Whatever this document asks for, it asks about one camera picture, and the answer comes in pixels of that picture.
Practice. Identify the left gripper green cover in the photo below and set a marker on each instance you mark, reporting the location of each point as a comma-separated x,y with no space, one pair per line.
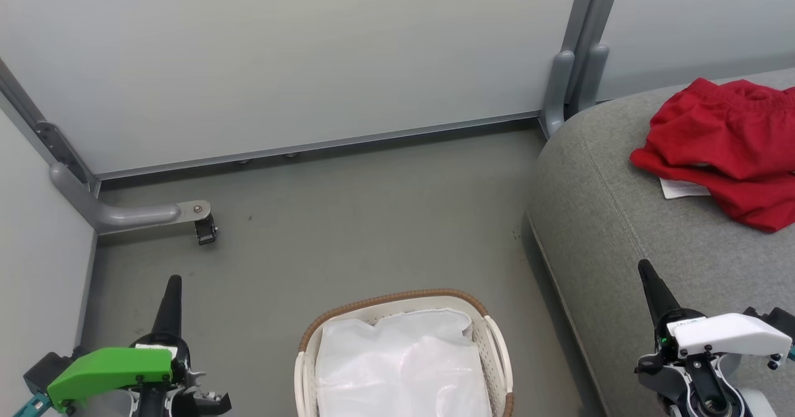
112,367

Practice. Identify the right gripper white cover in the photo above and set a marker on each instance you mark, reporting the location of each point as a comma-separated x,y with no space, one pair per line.
726,333

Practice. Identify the red basketball shorts white trim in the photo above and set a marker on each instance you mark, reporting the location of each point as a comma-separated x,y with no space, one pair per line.
726,137

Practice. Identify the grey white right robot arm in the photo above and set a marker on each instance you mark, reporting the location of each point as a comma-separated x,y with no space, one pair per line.
758,404

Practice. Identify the white basket with brown rim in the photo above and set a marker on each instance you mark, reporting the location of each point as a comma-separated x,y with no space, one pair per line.
494,348

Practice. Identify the white shiny basket liner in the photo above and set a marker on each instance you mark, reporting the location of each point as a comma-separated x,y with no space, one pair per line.
404,367

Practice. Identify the black caster wheel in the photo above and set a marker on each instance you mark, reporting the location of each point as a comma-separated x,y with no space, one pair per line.
206,230

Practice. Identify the grey fabric sofa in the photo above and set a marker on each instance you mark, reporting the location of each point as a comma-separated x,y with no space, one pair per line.
608,218

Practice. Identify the long grey partition foot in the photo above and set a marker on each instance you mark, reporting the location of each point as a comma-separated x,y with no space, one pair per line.
124,215

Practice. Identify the short grey partition foot tube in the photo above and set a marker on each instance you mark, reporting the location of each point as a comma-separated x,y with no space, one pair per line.
590,78
556,94

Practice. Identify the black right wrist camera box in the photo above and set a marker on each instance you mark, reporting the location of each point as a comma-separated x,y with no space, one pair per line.
773,320

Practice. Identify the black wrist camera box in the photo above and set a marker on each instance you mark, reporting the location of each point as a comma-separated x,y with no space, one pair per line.
46,370
773,320

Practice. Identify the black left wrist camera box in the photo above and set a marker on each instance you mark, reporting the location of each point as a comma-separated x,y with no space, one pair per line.
46,370

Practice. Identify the teal left camera connector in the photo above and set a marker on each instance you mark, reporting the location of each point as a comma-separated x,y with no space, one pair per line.
31,406

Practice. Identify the grey corner partition post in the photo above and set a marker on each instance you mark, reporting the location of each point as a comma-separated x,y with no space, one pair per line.
43,125

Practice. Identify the grey partition bottom rail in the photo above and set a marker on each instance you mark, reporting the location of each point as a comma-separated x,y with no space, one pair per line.
323,146

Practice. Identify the grey vertical partition post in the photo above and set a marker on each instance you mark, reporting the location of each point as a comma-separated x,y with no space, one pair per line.
596,7

